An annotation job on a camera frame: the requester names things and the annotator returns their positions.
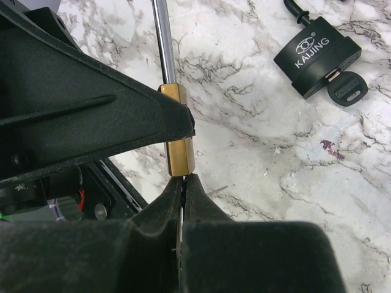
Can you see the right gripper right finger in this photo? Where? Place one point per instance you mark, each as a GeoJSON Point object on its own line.
{"type": "Point", "coordinates": [219, 254]}

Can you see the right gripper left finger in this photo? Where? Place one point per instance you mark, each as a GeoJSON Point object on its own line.
{"type": "Point", "coordinates": [140, 254]}

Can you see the black-headed key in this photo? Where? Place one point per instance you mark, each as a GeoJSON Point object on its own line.
{"type": "Point", "coordinates": [347, 88]}

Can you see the black padlock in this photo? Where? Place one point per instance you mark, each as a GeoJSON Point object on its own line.
{"type": "Point", "coordinates": [316, 55]}

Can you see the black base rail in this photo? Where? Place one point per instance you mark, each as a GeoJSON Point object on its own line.
{"type": "Point", "coordinates": [109, 194]}

